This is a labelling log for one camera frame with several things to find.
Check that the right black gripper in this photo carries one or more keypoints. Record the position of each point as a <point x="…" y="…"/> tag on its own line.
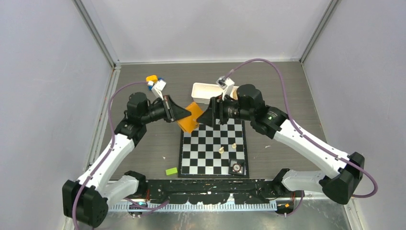
<point x="216" y="111"/>

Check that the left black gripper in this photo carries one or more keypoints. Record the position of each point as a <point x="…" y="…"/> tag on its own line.
<point x="173" y="111"/>

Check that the white rectangular plastic tray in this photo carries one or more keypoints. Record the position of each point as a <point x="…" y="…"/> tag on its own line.
<point x="203" y="92"/>

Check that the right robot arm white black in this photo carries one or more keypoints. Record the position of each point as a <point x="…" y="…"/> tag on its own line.
<point x="339" y="172"/>

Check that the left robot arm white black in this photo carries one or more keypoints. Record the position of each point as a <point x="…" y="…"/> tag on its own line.
<point x="88" y="198"/>

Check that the black white chessboard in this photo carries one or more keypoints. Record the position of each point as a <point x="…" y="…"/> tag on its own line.
<point x="199" y="156"/>

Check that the beige chess pawn left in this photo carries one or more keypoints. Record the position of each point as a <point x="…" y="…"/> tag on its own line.
<point x="221" y="150"/>

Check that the blue yellow toy car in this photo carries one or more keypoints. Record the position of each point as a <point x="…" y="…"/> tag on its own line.
<point x="152" y="80"/>

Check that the small black framed round object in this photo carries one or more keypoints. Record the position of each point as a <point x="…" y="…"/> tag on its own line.
<point x="237" y="167"/>

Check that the green rectangular block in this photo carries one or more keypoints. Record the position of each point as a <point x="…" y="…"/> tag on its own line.
<point x="171" y="171"/>

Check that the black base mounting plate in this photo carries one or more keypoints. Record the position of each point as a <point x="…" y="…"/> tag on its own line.
<point x="213" y="191"/>

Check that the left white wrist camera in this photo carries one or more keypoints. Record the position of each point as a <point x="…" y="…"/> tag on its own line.
<point x="158" y="88"/>

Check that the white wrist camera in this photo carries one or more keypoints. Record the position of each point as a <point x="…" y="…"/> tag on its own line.
<point x="227" y="85"/>
<point x="158" y="88"/>

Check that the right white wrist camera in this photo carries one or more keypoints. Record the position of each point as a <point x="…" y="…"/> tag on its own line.
<point x="227" y="85"/>

